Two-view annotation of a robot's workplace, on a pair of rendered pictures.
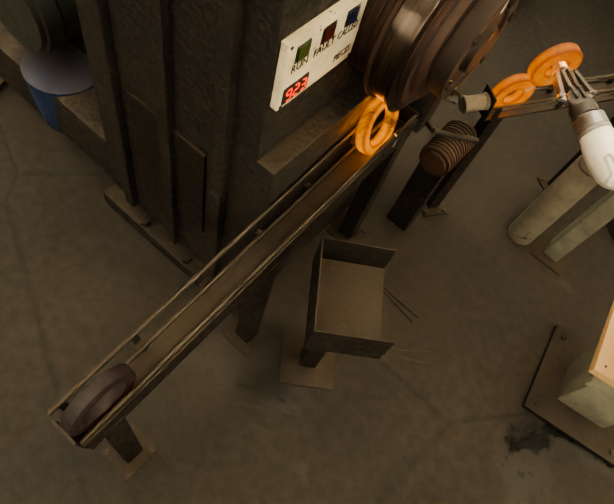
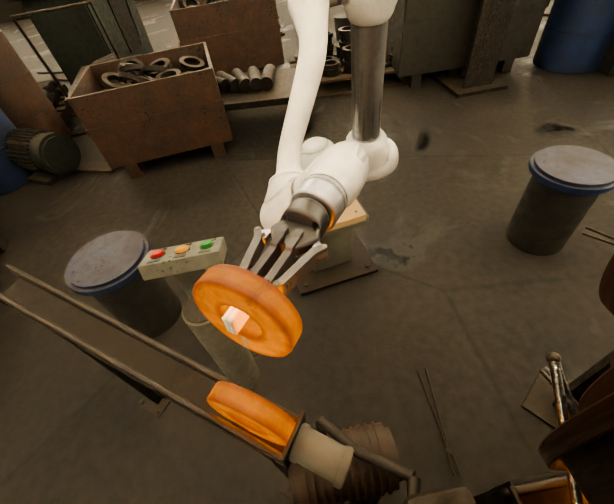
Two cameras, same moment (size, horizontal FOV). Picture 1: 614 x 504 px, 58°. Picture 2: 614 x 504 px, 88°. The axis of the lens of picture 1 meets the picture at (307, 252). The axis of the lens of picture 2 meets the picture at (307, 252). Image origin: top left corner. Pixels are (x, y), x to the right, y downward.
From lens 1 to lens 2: 168 cm
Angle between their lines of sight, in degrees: 60
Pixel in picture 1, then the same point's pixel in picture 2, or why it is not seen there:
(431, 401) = (448, 309)
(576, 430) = (354, 242)
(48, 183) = not seen: outside the picture
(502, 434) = (406, 267)
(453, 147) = (362, 440)
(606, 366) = (356, 211)
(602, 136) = (345, 168)
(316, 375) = not seen: hidden behind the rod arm
